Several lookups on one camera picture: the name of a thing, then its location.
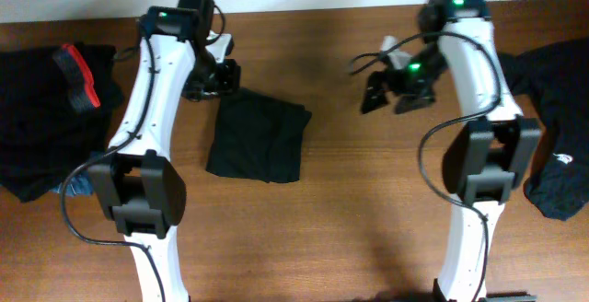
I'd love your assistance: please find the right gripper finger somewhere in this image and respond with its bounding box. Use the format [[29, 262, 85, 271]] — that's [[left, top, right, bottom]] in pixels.
[[394, 95, 435, 114], [360, 72, 389, 114]]

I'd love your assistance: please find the black t-shirt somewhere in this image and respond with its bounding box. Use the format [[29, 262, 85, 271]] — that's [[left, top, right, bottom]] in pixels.
[[206, 88, 312, 183]]

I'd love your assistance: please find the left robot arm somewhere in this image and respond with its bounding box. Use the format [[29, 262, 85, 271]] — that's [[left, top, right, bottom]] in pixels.
[[87, 0, 241, 301]]

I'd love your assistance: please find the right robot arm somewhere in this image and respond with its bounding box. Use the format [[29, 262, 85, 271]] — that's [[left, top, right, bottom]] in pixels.
[[361, 0, 541, 302]]

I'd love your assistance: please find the black garment red waistband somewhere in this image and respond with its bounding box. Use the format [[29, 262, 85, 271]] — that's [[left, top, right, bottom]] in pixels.
[[52, 43, 100, 114]]

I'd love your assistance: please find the crumpled black clothes pile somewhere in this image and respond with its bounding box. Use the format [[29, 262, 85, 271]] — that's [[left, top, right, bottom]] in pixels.
[[499, 38, 588, 221]]

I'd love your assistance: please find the blue denim garment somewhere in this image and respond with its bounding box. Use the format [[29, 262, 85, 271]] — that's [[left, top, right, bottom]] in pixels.
[[49, 151, 103, 197]]

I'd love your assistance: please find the folded black clothes stack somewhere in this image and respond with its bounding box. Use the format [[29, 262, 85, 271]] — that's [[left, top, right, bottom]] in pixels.
[[1, 42, 123, 203]]

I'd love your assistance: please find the right black camera cable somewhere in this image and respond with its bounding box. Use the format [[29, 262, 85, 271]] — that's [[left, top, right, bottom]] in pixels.
[[347, 29, 502, 302]]

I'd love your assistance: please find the black camera cable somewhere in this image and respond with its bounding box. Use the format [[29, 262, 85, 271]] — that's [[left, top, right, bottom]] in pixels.
[[59, 2, 226, 302], [347, 29, 502, 302]]

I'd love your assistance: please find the left black camera cable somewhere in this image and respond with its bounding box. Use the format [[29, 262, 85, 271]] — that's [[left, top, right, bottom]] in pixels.
[[59, 2, 226, 302]]

